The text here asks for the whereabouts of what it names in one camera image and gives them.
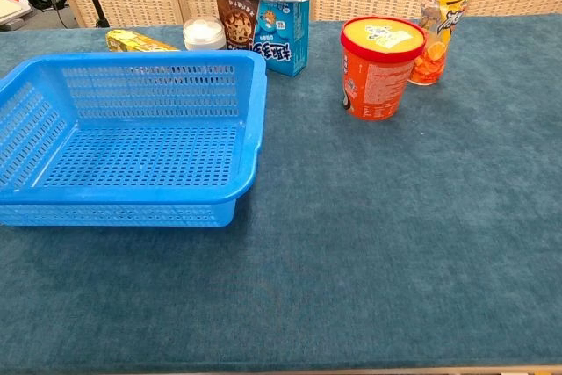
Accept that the white side table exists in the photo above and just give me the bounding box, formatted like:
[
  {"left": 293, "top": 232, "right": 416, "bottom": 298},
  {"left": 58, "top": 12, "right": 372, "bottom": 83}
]
[{"left": 0, "top": 0, "right": 33, "bottom": 32}]

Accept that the yellow snack packet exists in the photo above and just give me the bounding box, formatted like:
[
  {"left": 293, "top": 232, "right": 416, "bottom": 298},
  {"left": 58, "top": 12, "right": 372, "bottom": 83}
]
[{"left": 105, "top": 29, "right": 181, "bottom": 54}]

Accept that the orange instant noodle cup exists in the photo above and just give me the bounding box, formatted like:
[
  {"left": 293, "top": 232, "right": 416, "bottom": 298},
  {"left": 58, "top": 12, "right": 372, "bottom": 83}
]
[{"left": 340, "top": 16, "right": 428, "bottom": 122}]

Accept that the teal table cloth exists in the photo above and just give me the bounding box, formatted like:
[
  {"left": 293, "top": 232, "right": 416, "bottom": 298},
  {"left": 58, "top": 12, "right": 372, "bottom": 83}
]
[{"left": 0, "top": 13, "right": 562, "bottom": 371}]

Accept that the blue perforated plastic basket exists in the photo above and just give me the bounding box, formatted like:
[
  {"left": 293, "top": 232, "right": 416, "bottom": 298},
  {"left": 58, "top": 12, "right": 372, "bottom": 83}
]
[{"left": 0, "top": 49, "right": 269, "bottom": 227}]

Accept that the orange drink bottle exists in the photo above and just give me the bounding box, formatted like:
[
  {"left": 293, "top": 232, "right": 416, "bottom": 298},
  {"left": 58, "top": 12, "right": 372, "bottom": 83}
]
[{"left": 407, "top": 0, "right": 478, "bottom": 86}]

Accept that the blue chocolate cookie box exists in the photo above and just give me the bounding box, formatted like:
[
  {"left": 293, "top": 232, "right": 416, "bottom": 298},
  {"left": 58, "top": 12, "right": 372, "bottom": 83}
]
[{"left": 214, "top": 0, "right": 311, "bottom": 78}]

